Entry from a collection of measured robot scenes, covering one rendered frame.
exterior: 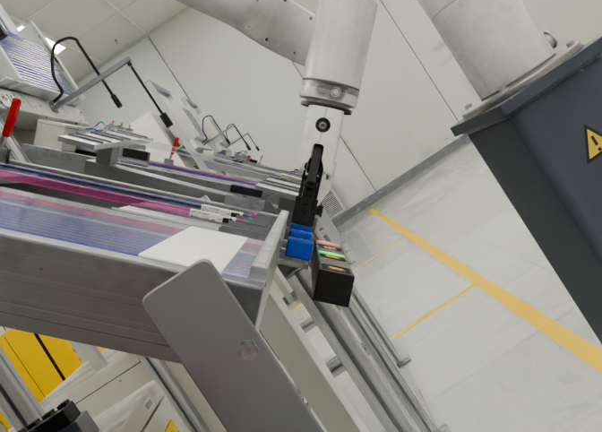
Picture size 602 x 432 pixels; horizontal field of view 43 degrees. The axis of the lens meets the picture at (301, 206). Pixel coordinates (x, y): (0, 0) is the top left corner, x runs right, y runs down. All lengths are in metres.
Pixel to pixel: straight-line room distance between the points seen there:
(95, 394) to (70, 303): 1.59
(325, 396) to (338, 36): 0.77
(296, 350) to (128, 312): 1.04
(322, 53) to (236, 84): 7.61
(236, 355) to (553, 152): 0.68
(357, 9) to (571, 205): 0.39
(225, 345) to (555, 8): 8.82
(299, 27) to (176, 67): 7.61
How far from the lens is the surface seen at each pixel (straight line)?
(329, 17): 1.08
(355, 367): 1.24
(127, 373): 2.08
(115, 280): 0.52
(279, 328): 1.53
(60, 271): 0.53
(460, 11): 1.09
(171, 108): 5.71
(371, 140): 8.63
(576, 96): 1.09
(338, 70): 1.07
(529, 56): 1.10
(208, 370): 0.47
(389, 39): 8.75
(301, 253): 0.87
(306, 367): 1.55
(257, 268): 0.52
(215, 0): 1.09
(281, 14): 1.17
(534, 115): 1.06
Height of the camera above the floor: 0.77
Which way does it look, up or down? 2 degrees down
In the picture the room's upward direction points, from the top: 33 degrees counter-clockwise
